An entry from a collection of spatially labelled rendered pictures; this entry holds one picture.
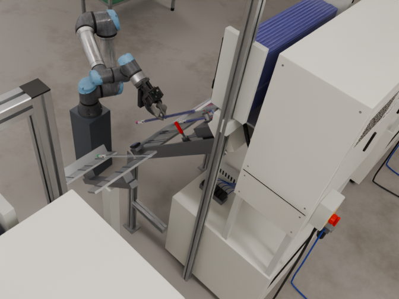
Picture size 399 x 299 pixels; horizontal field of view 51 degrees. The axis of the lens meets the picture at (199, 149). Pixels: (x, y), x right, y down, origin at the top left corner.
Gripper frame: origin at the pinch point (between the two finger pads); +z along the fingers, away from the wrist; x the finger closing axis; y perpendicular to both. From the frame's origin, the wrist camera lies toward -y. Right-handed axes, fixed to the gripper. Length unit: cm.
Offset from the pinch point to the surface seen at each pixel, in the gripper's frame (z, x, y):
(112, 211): 24, -39, -26
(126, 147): -3, 31, -117
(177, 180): 39, 38, -91
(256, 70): 8, -12, 81
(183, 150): 18.8, -10.0, 14.7
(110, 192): 15.7, -40.0, -11.7
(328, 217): 68, -5, 64
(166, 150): 14.6, -10.0, 1.8
